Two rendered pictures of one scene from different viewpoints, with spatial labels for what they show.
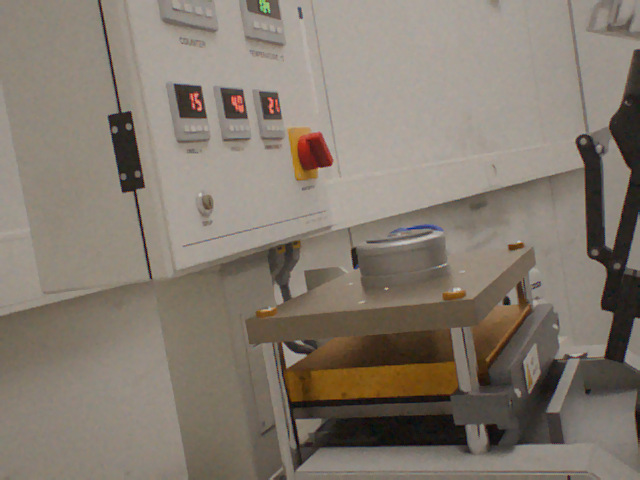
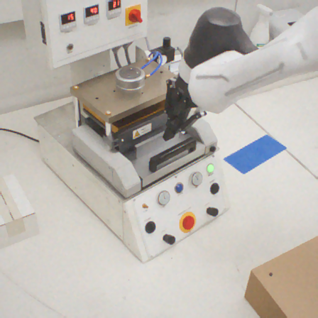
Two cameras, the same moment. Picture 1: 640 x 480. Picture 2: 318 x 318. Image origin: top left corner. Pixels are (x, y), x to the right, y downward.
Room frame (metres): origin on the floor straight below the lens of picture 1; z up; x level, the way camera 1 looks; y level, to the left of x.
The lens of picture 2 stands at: (-0.31, -0.61, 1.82)
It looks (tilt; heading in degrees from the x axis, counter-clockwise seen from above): 40 degrees down; 23
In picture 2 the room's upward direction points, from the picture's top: 3 degrees clockwise
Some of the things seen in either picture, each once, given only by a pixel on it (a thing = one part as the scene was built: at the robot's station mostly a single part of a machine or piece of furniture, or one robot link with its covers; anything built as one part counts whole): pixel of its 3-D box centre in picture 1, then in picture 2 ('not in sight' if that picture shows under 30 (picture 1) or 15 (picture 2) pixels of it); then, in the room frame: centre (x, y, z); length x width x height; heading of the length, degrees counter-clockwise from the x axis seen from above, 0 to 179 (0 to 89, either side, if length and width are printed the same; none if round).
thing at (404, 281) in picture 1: (384, 305); (128, 85); (0.73, -0.05, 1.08); 0.31 x 0.24 x 0.13; 155
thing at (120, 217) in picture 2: not in sight; (136, 160); (0.71, -0.09, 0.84); 0.53 x 0.37 x 0.17; 65
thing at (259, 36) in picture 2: not in sight; (260, 35); (1.57, -0.22, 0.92); 0.09 x 0.08 x 0.25; 57
